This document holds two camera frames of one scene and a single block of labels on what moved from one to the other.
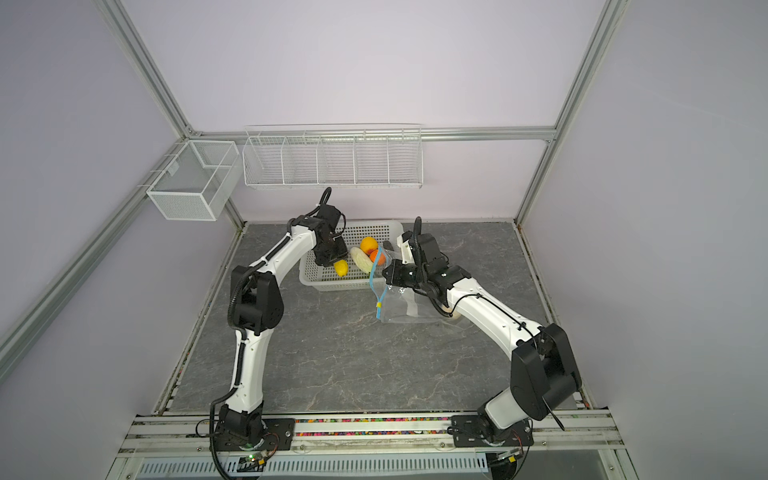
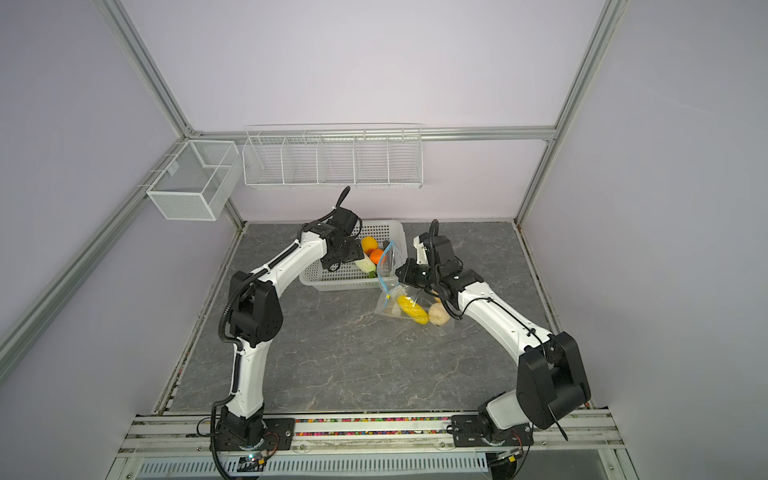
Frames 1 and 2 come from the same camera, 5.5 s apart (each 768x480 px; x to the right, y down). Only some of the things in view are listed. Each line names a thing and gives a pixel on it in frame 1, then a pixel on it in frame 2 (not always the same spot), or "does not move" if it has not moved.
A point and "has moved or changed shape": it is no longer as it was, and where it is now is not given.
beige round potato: [455, 315] -> [438, 314]
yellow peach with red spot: [369, 244] does not move
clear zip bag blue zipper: [398, 304] has moved or changed shape
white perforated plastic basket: [318, 277] does not move
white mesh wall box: [199, 182] does not move
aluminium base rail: [191, 433] does not move
